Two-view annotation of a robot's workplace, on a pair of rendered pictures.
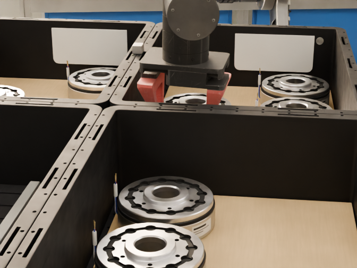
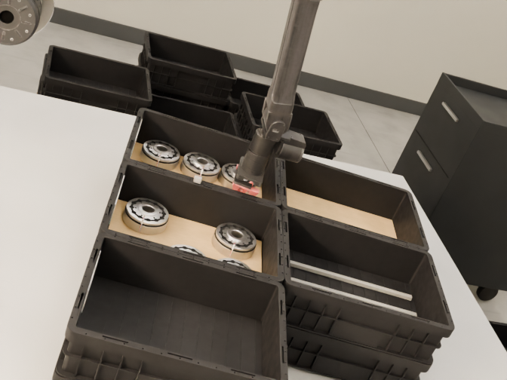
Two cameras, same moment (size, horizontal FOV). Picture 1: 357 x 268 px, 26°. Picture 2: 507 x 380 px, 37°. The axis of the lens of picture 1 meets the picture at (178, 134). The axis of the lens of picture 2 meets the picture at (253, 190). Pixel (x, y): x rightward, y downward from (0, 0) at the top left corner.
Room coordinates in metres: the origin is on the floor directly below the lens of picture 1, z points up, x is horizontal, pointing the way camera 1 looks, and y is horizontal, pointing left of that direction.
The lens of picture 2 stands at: (1.39, 1.60, 1.85)
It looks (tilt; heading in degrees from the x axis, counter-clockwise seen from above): 29 degrees down; 253
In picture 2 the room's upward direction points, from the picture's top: 22 degrees clockwise
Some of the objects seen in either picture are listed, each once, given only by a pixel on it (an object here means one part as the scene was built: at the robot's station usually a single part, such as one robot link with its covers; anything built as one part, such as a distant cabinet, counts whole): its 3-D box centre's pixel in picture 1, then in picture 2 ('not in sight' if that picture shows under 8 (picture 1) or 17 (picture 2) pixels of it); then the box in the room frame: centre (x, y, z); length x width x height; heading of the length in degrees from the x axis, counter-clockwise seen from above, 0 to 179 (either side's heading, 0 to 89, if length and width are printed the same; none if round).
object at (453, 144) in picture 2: not in sight; (470, 194); (-0.46, -1.20, 0.45); 0.62 x 0.45 x 0.90; 3
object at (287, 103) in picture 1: (296, 107); (202, 161); (1.00, -0.16, 0.86); 0.05 x 0.05 x 0.01
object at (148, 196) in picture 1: (166, 194); not in sight; (0.74, 0.01, 0.86); 0.05 x 0.05 x 0.01
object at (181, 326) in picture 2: not in sight; (177, 328); (1.09, 0.51, 0.87); 0.40 x 0.30 x 0.11; 173
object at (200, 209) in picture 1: (166, 198); not in sight; (0.74, 0.01, 0.86); 0.10 x 0.10 x 0.01
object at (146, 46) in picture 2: not in sight; (176, 99); (0.91, -1.57, 0.37); 0.40 x 0.30 x 0.45; 3
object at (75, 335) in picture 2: not in sight; (185, 308); (1.09, 0.51, 0.92); 0.40 x 0.30 x 0.02; 173
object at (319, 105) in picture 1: (296, 110); (201, 163); (1.00, -0.16, 0.86); 0.10 x 0.10 x 0.01
